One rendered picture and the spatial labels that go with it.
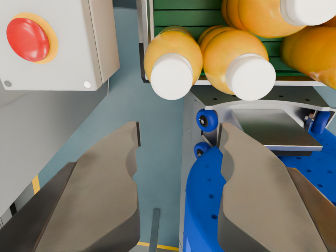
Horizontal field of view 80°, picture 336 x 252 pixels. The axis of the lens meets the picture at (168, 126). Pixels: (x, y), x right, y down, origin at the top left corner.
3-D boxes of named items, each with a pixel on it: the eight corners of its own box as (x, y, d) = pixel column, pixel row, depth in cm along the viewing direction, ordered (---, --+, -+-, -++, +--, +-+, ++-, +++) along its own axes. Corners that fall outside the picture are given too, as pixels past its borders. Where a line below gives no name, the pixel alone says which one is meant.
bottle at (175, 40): (147, 42, 36) (123, 65, 20) (180, 16, 34) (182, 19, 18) (170, 74, 39) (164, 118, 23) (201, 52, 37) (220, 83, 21)
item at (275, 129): (229, 119, 41) (248, 158, 30) (231, 108, 40) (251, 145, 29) (280, 120, 40) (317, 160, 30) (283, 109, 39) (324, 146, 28)
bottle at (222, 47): (206, 74, 39) (227, 118, 23) (189, 39, 36) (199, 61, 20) (242, 54, 37) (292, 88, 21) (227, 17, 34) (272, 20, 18)
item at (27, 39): (22, 59, 20) (13, 62, 19) (7, 17, 18) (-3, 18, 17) (58, 60, 19) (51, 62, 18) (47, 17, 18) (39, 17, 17)
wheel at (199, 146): (211, 162, 38) (218, 158, 39) (200, 141, 39) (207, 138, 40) (199, 167, 42) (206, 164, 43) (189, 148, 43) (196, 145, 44)
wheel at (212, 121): (210, 137, 36) (218, 134, 37) (213, 115, 34) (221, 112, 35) (193, 127, 39) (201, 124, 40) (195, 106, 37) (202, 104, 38)
